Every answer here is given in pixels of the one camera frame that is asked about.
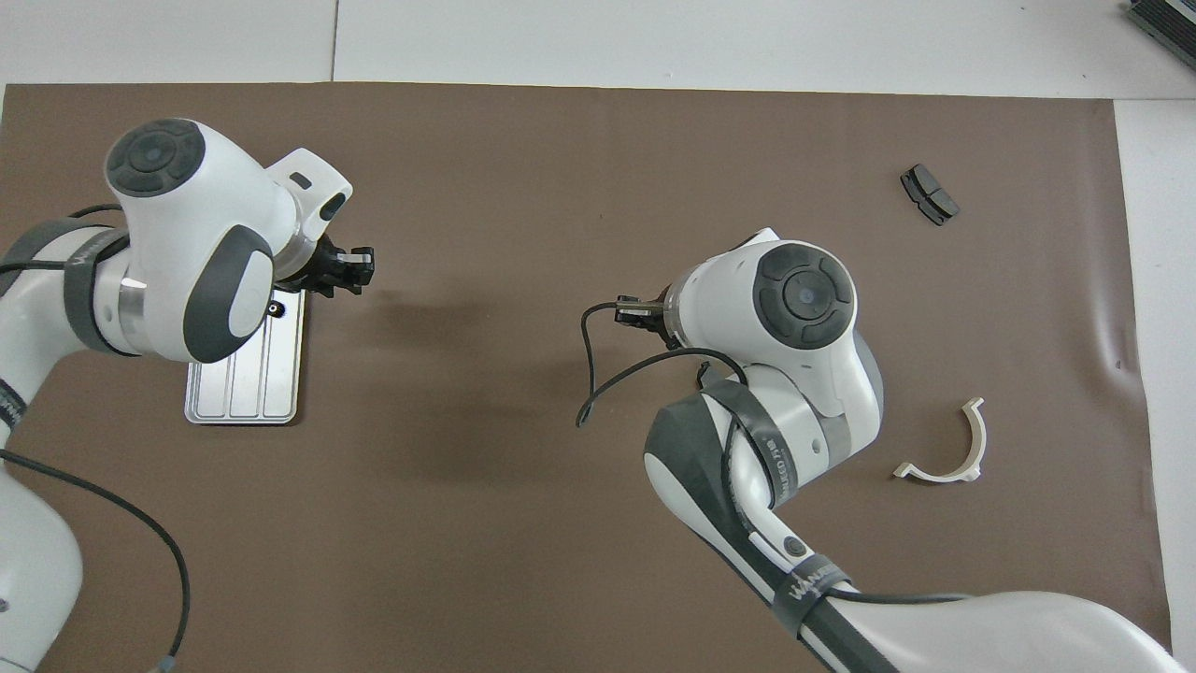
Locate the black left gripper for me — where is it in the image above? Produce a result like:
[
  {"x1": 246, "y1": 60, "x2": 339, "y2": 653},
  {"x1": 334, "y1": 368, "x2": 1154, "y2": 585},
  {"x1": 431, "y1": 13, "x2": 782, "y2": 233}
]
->
[{"x1": 274, "y1": 234, "x2": 377, "y2": 298}]

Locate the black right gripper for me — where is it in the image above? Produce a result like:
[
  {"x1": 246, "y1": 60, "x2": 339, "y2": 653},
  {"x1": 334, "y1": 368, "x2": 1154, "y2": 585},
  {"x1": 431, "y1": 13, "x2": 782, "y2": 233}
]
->
[{"x1": 614, "y1": 294, "x2": 674, "y2": 331}]

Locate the silver metal tray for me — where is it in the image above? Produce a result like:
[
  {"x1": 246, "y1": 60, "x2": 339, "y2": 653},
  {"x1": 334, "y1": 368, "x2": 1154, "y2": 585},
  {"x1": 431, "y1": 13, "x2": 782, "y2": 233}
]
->
[{"x1": 184, "y1": 288, "x2": 307, "y2": 426}]

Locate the brown table mat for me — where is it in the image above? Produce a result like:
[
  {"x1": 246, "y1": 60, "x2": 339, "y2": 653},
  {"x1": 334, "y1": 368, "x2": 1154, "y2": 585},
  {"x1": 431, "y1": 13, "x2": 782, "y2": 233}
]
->
[{"x1": 0, "y1": 82, "x2": 1176, "y2": 673}]

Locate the dark ribbed metal device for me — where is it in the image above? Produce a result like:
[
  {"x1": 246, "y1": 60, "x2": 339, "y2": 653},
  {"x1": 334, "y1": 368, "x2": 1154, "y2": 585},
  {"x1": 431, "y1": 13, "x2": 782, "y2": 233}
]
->
[{"x1": 1126, "y1": 0, "x2": 1196, "y2": 69}]

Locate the white curved plastic bracket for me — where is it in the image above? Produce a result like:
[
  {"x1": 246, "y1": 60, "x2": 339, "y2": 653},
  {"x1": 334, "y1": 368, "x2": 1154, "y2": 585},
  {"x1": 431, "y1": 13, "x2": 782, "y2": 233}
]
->
[{"x1": 892, "y1": 397, "x2": 988, "y2": 484}]

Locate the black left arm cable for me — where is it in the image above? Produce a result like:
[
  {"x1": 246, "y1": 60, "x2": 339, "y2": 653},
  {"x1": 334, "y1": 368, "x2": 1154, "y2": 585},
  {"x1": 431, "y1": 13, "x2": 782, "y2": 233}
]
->
[{"x1": 0, "y1": 204, "x2": 193, "y2": 673}]

